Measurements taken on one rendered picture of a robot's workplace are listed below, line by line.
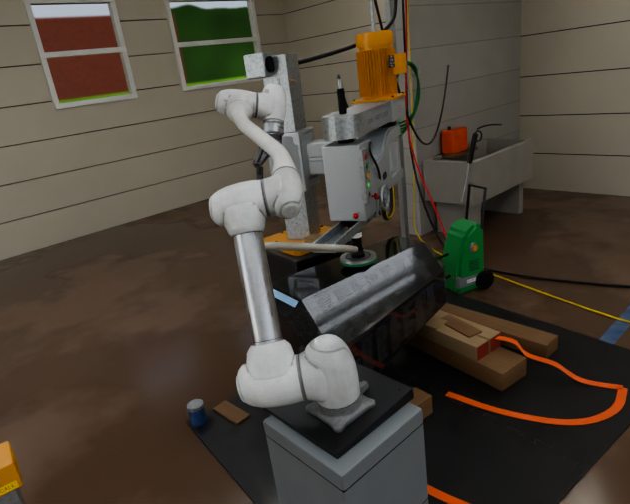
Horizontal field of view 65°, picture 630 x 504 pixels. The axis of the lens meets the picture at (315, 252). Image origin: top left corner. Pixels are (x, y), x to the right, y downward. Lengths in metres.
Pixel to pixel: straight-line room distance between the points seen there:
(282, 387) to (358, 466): 0.33
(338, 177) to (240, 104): 0.84
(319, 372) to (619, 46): 5.99
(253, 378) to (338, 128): 1.44
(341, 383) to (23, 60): 7.23
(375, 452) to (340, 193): 1.49
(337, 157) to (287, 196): 1.07
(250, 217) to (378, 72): 1.82
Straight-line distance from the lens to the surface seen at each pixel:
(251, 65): 3.45
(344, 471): 1.63
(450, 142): 5.81
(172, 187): 8.94
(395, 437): 1.75
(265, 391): 1.66
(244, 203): 1.67
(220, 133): 9.37
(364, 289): 2.81
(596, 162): 7.24
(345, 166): 2.68
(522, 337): 3.58
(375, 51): 3.24
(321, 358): 1.61
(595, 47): 7.11
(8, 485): 1.63
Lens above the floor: 1.93
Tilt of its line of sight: 20 degrees down
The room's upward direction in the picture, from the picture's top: 8 degrees counter-clockwise
